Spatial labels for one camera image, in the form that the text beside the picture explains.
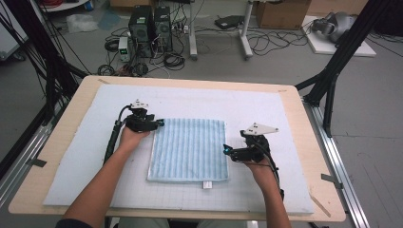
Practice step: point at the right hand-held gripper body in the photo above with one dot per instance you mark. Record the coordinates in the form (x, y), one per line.
(259, 152)

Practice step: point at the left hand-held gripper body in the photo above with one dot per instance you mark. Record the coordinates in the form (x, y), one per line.
(139, 124)

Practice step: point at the blue striped towel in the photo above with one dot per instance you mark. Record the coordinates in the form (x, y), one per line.
(190, 152)

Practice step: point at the person's left hand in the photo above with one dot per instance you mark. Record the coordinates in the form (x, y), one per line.
(130, 141)

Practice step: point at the person's right hand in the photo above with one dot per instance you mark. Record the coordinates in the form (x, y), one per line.
(266, 175)

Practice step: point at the white grid mat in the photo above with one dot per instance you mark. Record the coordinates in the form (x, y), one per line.
(190, 101)

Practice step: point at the white power supply box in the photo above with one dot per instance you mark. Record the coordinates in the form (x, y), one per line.
(123, 49)

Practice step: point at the thin wooden stick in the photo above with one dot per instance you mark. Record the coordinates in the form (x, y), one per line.
(320, 205)

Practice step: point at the large black computer tower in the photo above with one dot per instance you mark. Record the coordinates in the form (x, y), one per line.
(141, 28)

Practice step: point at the slim black computer tower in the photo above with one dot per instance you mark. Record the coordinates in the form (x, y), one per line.
(163, 28)

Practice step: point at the white desk leg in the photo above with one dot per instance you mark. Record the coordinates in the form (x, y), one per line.
(245, 34)
(192, 31)

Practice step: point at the flat black device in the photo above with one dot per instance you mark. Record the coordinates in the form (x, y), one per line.
(229, 21)

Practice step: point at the clear plastic bag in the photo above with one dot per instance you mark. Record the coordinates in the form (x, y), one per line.
(81, 22)

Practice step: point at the white floor board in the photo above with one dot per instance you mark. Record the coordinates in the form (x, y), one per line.
(320, 44)

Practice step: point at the brown cardboard box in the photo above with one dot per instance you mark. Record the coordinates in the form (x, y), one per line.
(282, 14)

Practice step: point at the grey helmet-shaped device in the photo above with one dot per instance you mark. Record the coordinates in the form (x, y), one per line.
(339, 25)

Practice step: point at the white cabinet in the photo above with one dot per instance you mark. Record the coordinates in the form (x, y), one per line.
(11, 38)

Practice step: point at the dark metal bracket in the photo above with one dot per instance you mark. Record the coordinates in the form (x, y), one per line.
(331, 180)
(37, 162)

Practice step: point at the aluminium rail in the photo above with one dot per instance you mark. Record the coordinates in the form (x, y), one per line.
(19, 161)
(335, 164)

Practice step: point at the black metal frame strut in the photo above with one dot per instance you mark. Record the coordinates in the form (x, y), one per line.
(47, 63)
(348, 41)

